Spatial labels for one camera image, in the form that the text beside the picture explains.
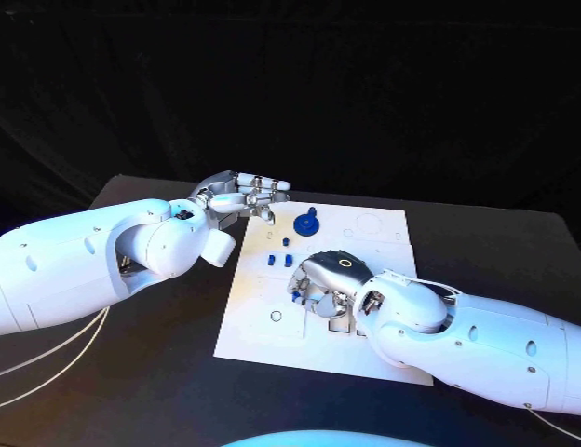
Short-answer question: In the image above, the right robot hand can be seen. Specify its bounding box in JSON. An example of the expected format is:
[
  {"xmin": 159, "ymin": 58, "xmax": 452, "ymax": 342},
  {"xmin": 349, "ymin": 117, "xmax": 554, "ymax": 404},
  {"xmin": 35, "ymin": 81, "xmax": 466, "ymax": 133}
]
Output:
[{"xmin": 285, "ymin": 249, "xmax": 375, "ymax": 318}]

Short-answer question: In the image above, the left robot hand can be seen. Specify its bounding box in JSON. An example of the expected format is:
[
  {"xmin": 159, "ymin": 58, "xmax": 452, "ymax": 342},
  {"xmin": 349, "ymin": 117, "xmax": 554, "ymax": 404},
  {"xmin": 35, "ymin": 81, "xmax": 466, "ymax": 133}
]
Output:
[{"xmin": 185, "ymin": 169, "xmax": 292, "ymax": 231}]

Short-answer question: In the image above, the white task board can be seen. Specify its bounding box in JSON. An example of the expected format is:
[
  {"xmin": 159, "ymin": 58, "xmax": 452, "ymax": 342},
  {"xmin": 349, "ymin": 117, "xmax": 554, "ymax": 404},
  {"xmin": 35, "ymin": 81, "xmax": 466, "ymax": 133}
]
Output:
[{"xmin": 212, "ymin": 200, "xmax": 435, "ymax": 386}]

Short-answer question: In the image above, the blue gear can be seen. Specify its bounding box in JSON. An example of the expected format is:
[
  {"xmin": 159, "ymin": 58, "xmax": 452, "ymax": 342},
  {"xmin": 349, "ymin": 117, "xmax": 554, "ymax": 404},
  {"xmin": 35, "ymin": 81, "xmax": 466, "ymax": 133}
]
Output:
[{"xmin": 292, "ymin": 206, "xmax": 319, "ymax": 237}]

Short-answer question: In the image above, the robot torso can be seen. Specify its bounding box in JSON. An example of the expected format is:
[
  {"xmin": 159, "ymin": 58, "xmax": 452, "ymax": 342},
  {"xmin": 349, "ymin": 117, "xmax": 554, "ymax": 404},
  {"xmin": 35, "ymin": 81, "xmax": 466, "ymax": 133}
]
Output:
[{"xmin": 221, "ymin": 429, "xmax": 435, "ymax": 447}]

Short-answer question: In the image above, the white cable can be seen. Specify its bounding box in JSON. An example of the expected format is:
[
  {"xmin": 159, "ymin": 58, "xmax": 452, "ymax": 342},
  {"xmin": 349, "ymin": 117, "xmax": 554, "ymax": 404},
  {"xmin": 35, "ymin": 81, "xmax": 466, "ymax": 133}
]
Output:
[
  {"xmin": 0, "ymin": 305, "xmax": 107, "ymax": 388},
  {"xmin": 0, "ymin": 306, "xmax": 112, "ymax": 416},
  {"xmin": 524, "ymin": 406, "xmax": 581, "ymax": 447}
]

